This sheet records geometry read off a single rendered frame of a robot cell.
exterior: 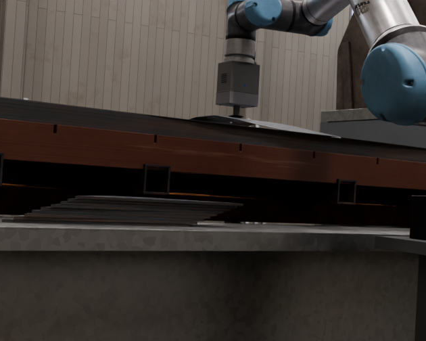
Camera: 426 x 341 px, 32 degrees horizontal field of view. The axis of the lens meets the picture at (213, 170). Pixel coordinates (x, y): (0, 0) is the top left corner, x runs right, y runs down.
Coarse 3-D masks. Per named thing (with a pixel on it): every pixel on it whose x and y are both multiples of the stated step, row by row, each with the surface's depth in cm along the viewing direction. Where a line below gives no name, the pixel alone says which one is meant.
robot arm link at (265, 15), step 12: (252, 0) 170; (264, 0) 169; (276, 0) 170; (288, 0) 175; (240, 12) 175; (252, 12) 169; (264, 12) 169; (276, 12) 170; (288, 12) 173; (240, 24) 178; (252, 24) 174; (264, 24) 172; (276, 24) 174; (288, 24) 175
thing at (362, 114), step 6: (360, 108) 260; (366, 108) 258; (324, 114) 276; (330, 114) 273; (336, 114) 270; (342, 114) 268; (348, 114) 265; (354, 114) 263; (360, 114) 260; (366, 114) 258; (372, 114) 256; (324, 120) 275; (330, 120) 273; (336, 120) 270; (342, 120) 268
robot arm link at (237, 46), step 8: (232, 40) 181; (240, 40) 180; (248, 40) 181; (224, 48) 183; (232, 48) 181; (240, 48) 180; (248, 48) 181; (232, 56) 181; (240, 56) 181; (248, 56) 182
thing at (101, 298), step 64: (0, 256) 107; (64, 256) 112; (128, 256) 119; (192, 256) 125; (256, 256) 133; (320, 256) 142; (384, 256) 152; (0, 320) 107; (64, 320) 112; (128, 320) 119; (192, 320) 126; (256, 320) 134; (320, 320) 142; (384, 320) 152
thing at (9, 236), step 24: (0, 240) 90; (24, 240) 92; (48, 240) 94; (72, 240) 96; (96, 240) 98; (120, 240) 100; (144, 240) 102; (168, 240) 104; (192, 240) 106; (216, 240) 109; (240, 240) 111; (264, 240) 114; (288, 240) 116; (312, 240) 119; (336, 240) 122; (360, 240) 126
